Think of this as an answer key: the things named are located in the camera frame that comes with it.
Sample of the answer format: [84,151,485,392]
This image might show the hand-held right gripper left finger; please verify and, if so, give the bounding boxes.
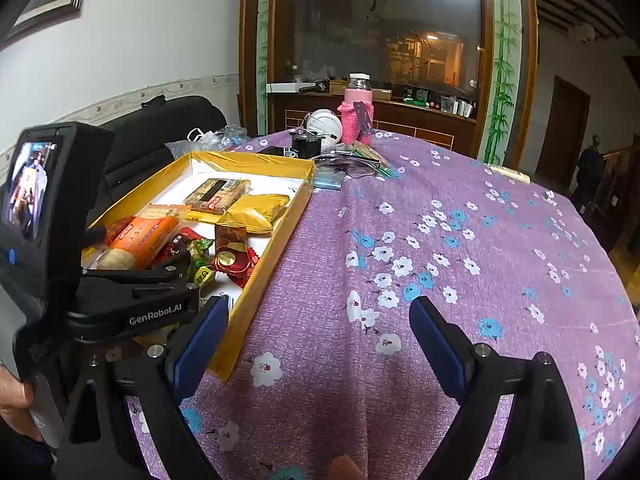
[52,296,231,480]

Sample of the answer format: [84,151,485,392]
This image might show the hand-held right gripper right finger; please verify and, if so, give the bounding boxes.
[409,296,586,480]

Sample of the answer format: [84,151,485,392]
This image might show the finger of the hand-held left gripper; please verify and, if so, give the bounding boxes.
[80,252,195,287]

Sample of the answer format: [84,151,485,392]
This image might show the orange biscuit packet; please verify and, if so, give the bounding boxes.
[95,203,193,271]

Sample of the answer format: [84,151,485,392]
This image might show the dark brown snack packet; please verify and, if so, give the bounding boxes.
[215,224,248,251]

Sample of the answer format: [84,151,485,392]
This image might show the brown cracker packet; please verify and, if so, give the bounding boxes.
[182,177,251,213]

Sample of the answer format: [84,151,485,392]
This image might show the yellow snack packet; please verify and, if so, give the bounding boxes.
[216,194,291,235]

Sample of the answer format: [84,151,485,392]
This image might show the person's left hand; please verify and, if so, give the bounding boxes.
[0,362,38,443]

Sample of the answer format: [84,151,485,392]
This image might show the green and yellow candy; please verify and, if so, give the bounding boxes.
[192,260,217,288]

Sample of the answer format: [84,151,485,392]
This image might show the purple floral tablecloth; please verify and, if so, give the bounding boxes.
[127,127,640,480]

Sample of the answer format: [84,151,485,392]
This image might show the black sofa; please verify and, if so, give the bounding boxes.
[87,95,228,221]

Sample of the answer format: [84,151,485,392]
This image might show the clear plastic bag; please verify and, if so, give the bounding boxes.
[165,125,251,158]

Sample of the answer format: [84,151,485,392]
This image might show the cream rectangular stick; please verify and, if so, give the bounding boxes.
[487,164,532,185]

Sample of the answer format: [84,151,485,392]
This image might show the light blue packet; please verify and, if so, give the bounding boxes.
[312,170,346,191]

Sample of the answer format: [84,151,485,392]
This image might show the pile of foil wrappers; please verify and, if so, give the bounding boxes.
[315,152,381,178]

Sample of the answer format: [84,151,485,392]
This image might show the green snack packet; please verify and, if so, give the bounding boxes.
[345,142,396,181]

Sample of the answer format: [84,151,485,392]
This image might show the small black box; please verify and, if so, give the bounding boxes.
[291,132,322,161]

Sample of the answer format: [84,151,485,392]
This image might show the white cup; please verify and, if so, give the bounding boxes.
[304,109,345,153]

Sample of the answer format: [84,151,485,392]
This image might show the bottle with pink knit sleeve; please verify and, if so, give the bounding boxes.
[337,73,376,146]

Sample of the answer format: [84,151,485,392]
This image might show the brown wooden door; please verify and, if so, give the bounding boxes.
[536,75,591,188]

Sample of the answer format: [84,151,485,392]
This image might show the wooden framed glass partition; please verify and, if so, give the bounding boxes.
[239,0,538,166]

